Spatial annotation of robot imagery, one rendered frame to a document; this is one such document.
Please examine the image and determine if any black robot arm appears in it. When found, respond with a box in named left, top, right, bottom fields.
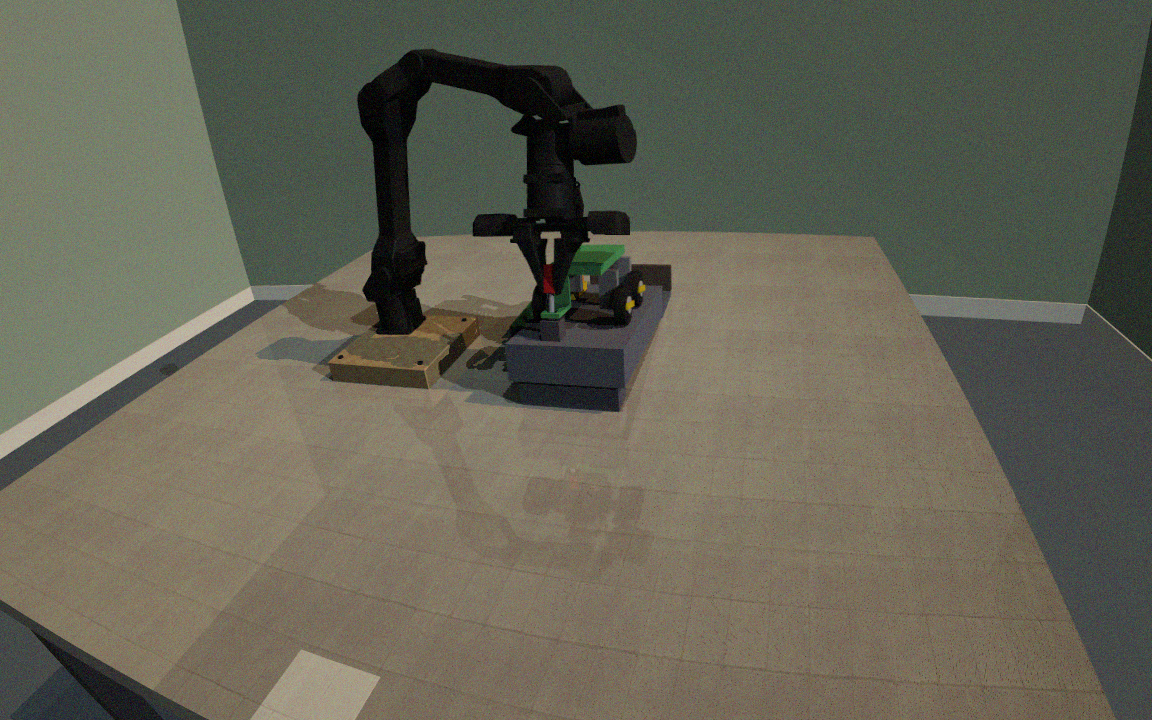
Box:
left=357, top=50, right=637, bottom=335

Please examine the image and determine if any green tray rim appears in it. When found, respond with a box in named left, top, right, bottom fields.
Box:
left=509, top=303, right=532, bottom=338

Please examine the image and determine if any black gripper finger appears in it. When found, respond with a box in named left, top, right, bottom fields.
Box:
left=554, top=238, right=590, bottom=295
left=510, top=238, right=547, bottom=295

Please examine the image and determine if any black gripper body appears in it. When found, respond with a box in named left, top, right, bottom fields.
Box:
left=473, top=165, right=630, bottom=238

